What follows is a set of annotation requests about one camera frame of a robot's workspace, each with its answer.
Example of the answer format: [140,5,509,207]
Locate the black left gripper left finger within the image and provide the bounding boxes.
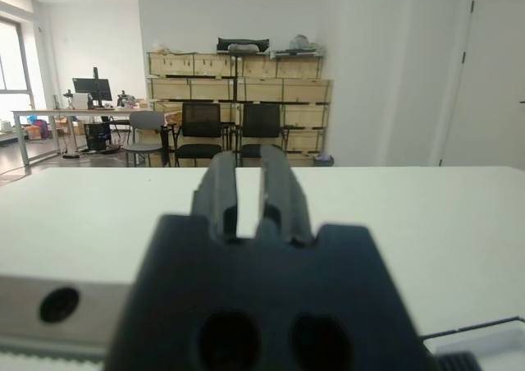
[190,151,240,239]

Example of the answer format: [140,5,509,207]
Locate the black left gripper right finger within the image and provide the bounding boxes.
[257,144,316,248]

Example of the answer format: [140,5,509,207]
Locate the black mesh office chair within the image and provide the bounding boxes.
[171,102,231,168]
[232,102,289,163]

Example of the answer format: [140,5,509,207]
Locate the grey office chair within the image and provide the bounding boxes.
[121,111,171,167]

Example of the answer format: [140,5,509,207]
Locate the black computer tower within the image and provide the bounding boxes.
[84,122,112,151]

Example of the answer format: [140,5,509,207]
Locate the long black bag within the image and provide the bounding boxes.
[217,36,272,54]

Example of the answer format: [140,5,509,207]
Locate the black computer monitor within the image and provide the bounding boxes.
[72,66,113,109]

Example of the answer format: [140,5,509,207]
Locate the white desktop device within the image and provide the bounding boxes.
[72,93,94,111]

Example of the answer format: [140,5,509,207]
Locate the long grey desk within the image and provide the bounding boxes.
[11,106,153,167]

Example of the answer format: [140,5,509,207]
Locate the white room door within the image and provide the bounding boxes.
[435,0,525,167]

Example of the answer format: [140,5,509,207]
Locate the large office window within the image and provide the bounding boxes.
[0,16,34,98]

